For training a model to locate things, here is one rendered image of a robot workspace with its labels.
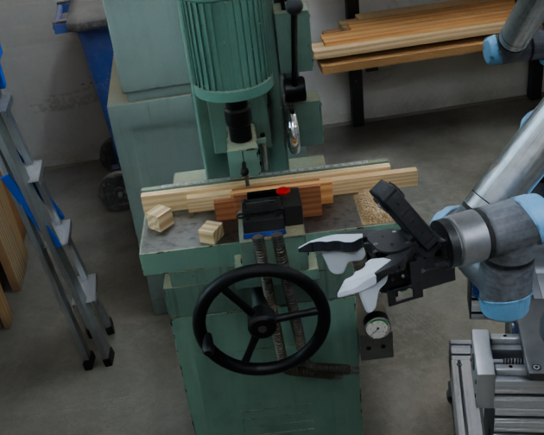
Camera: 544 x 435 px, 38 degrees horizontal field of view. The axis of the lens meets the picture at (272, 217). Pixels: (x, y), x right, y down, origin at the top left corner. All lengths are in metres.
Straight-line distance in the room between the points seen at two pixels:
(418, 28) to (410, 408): 1.90
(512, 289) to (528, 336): 0.42
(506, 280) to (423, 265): 0.14
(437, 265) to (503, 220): 0.11
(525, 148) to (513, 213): 0.16
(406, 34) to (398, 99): 0.69
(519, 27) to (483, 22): 1.94
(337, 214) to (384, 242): 0.74
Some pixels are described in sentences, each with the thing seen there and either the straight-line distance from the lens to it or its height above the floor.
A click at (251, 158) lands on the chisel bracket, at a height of 1.05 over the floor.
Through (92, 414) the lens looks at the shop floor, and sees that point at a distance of 2.75.
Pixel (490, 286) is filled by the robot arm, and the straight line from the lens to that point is 1.20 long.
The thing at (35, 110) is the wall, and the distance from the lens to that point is 4.27.
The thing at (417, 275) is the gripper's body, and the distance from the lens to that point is 1.08.
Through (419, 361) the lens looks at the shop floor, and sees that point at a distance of 2.75.
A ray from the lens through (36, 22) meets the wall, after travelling 4.11.
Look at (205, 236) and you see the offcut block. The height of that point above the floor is 0.92.
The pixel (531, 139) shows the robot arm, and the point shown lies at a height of 1.28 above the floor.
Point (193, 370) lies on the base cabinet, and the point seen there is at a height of 0.54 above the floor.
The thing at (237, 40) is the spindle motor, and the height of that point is 1.33.
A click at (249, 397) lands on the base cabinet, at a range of 2.03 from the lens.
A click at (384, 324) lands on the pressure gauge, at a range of 1.84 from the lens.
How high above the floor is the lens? 1.84
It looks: 31 degrees down
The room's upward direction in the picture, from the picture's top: 7 degrees counter-clockwise
